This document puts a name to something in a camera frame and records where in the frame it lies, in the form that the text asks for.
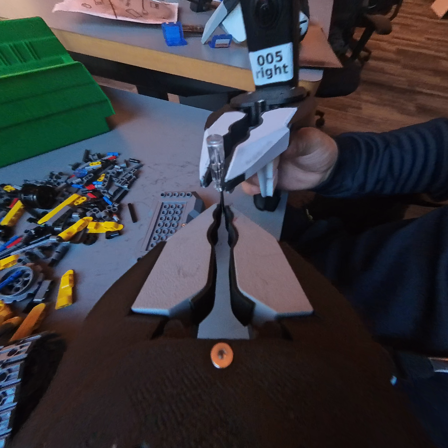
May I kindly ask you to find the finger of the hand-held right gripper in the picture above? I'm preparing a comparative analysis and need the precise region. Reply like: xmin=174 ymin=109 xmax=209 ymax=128
xmin=199 ymin=110 xmax=261 ymax=188
xmin=223 ymin=107 xmax=299 ymax=193

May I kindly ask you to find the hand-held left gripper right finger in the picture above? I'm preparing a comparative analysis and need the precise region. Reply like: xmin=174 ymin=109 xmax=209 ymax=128
xmin=224 ymin=205 xmax=314 ymax=328

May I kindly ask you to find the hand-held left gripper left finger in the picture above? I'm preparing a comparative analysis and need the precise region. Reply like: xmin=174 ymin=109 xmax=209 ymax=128
xmin=131 ymin=203 xmax=223 ymax=326

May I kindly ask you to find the clear-handled screwdriver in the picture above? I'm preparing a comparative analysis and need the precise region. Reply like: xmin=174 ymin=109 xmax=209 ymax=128
xmin=206 ymin=134 xmax=228 ymax=233

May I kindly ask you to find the grey studded battery box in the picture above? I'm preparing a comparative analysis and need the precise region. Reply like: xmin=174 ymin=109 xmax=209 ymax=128
xmin=140 ymin=191 xmax=208 ymax=258

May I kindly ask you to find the person's right forearm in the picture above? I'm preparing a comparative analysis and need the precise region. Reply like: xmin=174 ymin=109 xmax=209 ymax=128
xmin=315 ymin=117 xmax=448 ymax=202

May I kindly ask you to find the person's right hand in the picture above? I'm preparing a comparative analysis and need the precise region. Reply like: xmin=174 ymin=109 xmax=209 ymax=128
xmin=241 ymin=127 xmax=339 ymax=196

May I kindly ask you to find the white wedge-shaped object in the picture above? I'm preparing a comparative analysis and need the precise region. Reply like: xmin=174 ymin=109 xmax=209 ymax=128
xmin=201 ymin=0 xmax=247 ymax=45

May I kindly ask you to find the brown cardboard sheet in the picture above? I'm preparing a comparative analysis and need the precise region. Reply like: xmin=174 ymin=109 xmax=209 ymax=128
xmin=301 ymin=19 xmax=344 ymax=69

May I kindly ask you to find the black office chair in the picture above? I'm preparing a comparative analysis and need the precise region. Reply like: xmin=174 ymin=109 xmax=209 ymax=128
xmin=315 ymin=0 xmax=403 ymax=128

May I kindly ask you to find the blue box-shaped brick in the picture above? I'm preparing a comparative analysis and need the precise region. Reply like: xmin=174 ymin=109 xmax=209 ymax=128
xmin=161 ymin=22 xmax=187 ymax=47

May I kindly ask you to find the short yellow curved piece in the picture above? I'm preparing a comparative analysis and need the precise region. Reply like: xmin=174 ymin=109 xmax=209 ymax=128
xmin=55 ymin=269 xmax=75 ymax=310

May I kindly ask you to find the pile of small brick pieces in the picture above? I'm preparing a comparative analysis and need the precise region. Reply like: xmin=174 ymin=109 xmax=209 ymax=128
xmin=0 ymin=150 xmax=145 ymax=270

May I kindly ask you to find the printed paper sheet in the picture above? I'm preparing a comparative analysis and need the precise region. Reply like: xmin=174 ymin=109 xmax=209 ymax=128
xmin=52 ymin=0 xmax=179 ymax=25

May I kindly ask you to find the wood-edged grey table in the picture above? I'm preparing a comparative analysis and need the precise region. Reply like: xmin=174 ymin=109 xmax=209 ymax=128
xmin=45 ymin=0 xmax=324 ymax=93

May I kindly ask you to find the long yellow panel piece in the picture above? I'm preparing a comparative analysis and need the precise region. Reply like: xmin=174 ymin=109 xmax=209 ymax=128
xmin=9 ymin=303 xmax=48 ymax=342

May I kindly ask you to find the black ribbed tyre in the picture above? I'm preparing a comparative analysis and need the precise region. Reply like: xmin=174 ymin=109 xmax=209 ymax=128
xmin=19 ymin=184 xmax=58 ymax=209

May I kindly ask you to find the grey sprocket wheel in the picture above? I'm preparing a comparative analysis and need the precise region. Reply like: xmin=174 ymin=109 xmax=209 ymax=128
xmin=0 ymin=265 xmax=43 ymax=304

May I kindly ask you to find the green plastic bin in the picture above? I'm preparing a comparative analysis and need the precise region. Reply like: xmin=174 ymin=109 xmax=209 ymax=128
xmin=0 ymin=16 xmax=116 ymax=168

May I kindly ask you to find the yellow long beam frame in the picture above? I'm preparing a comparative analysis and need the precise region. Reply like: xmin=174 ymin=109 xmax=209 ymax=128
xmin=0 ymin=300 xmax=23 ymax=331

